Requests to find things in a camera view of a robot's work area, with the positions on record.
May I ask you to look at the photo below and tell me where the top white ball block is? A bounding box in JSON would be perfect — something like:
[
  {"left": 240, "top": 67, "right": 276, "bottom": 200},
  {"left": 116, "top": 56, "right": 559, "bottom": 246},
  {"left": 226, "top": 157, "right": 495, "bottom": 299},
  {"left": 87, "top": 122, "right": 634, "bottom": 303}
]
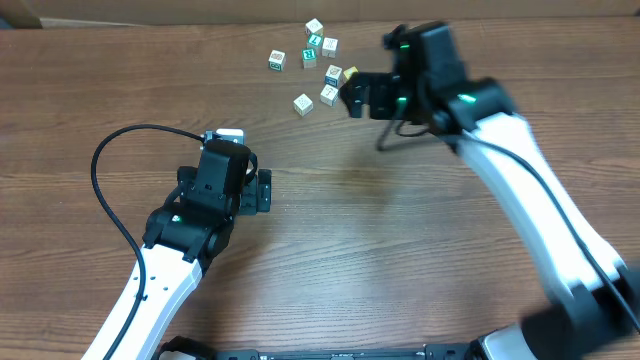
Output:
[{"left": 305, "top": 18, "right": 324, "bottom": 36}]

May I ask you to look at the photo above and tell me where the green letter R block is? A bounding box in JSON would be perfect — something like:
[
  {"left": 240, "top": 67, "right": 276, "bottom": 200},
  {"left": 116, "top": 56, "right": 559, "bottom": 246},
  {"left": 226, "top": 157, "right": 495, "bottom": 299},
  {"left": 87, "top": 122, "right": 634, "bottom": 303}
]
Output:
[{"left": 301, "top": 48, "right": 317, "bottom": 69}]

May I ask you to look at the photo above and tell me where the yellow letter S block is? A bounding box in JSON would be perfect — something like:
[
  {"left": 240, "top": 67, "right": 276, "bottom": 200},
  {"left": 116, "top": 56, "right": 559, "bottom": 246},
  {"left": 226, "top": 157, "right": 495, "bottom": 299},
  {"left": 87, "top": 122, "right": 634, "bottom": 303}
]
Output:
[{"left": 293, "top": 94, "right": 314, "bottom": 117}]

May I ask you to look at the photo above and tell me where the blue sided white block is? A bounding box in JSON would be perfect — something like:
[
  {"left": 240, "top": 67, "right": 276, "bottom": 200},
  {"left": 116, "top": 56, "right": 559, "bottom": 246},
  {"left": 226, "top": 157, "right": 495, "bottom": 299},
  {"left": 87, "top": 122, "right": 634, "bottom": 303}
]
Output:
[{"left": 324, "top": 65, "right": 342, "bottom": 88}]

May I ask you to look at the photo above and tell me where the white umbrella block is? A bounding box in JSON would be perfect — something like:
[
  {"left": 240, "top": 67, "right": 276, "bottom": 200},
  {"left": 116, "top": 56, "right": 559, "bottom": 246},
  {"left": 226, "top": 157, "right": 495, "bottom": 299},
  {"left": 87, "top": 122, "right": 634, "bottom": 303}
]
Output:
[{"left": 321, "top": 37, "right": 338, "bottom": 58}]

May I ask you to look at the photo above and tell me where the yellow top centre block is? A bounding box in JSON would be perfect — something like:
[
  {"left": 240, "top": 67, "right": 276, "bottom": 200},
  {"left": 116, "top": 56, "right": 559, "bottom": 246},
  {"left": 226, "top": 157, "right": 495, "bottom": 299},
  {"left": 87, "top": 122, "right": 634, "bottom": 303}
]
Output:
[{"left": 342, "top": 66, "right": 359, "bottom": 82}]

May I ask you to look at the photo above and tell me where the green letter L block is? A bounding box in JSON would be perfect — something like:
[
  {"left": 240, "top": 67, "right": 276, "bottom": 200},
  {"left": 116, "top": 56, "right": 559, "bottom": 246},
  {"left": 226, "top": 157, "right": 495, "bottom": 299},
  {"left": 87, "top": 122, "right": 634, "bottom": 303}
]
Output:
[{"left": 306, "top": 33, "right": 323, "bottom": 51}]

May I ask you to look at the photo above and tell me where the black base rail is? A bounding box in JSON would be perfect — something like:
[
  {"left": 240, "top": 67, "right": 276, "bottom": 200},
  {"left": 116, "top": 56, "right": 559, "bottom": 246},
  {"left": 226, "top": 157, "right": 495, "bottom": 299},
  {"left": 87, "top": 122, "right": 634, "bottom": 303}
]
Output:
[{"left": 151, "top": 336, "right": 483, "bottom": 360}]

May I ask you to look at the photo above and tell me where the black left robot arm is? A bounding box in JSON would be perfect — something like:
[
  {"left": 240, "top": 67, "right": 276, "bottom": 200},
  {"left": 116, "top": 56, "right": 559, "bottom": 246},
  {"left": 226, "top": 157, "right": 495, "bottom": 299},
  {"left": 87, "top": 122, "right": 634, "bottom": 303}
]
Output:
[{"left": 84, "top": 135, "right": 272, "bottom": 359}]

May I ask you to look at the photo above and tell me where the white blue edged block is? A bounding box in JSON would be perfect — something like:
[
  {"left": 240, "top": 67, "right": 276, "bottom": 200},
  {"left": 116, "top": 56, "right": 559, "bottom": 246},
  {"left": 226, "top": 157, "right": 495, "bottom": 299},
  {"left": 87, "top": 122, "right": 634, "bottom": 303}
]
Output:
[{"left": 320, "top": 84, "right": 339, "bottom": 107}]

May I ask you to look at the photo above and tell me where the green letter B block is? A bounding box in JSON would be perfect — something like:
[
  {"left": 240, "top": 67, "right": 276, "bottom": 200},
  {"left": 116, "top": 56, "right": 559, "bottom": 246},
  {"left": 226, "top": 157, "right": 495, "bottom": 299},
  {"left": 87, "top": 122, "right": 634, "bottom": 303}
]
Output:
[{"left": 268, "top": 50, "right": 286, "bottom": 72}]

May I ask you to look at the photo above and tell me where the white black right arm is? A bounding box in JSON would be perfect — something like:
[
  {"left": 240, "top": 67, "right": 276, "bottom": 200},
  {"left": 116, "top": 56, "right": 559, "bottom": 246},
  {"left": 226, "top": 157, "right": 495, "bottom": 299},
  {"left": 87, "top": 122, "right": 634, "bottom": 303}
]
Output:
[{"left": 340, "top": 42, "right": 639, "bottom": 359}]

